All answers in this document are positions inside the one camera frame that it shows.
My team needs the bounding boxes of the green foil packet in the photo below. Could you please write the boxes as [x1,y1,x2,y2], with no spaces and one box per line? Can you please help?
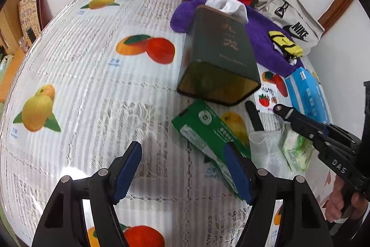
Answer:
[171,99,252,201]

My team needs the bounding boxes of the white glove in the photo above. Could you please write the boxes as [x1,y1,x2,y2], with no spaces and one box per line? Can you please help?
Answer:
[205,0,249,24]

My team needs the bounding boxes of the blue tissue pack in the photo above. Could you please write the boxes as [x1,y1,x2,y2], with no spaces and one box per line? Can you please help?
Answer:
[285,68,331,124]

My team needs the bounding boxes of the fruit printed tablecloth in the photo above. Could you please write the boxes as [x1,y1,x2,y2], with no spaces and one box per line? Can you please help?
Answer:
[0,0,342,247]

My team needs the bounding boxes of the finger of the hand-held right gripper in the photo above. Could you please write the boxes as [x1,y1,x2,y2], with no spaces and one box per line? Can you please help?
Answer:
[309,134,336,155]
[273,105,328,138]

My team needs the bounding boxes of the black strap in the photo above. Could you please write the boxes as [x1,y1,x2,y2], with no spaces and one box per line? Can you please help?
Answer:
[245,101,264,132]

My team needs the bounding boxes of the brown patterned book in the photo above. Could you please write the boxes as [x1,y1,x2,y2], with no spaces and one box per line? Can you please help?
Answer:
[18,0,47,45]

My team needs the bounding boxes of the wooden nightstand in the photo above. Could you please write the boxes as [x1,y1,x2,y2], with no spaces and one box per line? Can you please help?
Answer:
[0,4,26,103]

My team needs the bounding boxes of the yellow black pouch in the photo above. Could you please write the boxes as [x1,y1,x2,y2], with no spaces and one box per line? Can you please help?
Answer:
[268,31,303,59]

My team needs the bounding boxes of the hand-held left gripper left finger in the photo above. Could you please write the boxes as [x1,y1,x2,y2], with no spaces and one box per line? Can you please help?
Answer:
[32,141,143,247]

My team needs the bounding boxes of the purple towel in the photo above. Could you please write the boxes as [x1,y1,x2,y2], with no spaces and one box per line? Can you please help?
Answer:
[170,0,304,77]

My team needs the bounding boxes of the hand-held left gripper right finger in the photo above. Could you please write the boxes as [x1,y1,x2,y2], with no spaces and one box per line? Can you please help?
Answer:
[224,142,330,247]

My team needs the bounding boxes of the grey sling bag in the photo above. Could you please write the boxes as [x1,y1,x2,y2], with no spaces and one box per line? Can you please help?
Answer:
[251,0,325,56]

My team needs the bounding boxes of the person's right hand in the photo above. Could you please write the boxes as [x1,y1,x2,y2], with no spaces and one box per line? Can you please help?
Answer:
[326,176,367,222]

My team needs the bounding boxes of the clear plastic bag with wipes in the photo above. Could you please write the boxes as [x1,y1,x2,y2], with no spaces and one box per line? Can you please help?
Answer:
[249,128,290,175]

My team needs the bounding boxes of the wooden door frame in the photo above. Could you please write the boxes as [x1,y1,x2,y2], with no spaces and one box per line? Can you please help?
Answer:
[318,0,356,30]

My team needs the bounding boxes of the dark green tin box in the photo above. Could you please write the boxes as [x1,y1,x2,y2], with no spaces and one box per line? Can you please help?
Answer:
[176,5,261,106]

